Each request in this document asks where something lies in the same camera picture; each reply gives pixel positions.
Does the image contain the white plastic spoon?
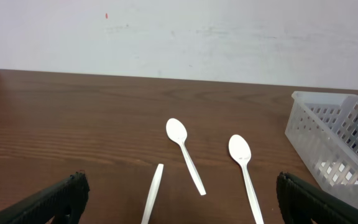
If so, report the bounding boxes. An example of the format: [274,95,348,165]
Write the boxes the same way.
[141,164,164,224]
[229,134,264,224]
[166,118,206,195]

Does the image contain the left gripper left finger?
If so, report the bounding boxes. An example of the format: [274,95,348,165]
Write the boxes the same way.
[0,172,90,224]

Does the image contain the white plastic spoon tilted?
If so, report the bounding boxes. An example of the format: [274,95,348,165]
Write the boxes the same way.
[141,164,164,224]

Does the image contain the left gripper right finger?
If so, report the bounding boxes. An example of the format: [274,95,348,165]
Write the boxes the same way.
[276,172,358,224]

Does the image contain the clear plastic basket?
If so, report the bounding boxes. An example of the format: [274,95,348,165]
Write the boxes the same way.
[285,91,358,209]

